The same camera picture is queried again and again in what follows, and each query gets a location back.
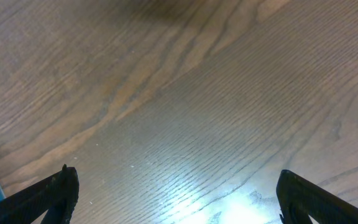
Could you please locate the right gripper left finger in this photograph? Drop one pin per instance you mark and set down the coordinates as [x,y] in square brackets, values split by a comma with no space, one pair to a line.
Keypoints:
[55,197]

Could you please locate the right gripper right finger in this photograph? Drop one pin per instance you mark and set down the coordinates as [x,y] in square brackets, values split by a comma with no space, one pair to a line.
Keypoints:
[302,202]

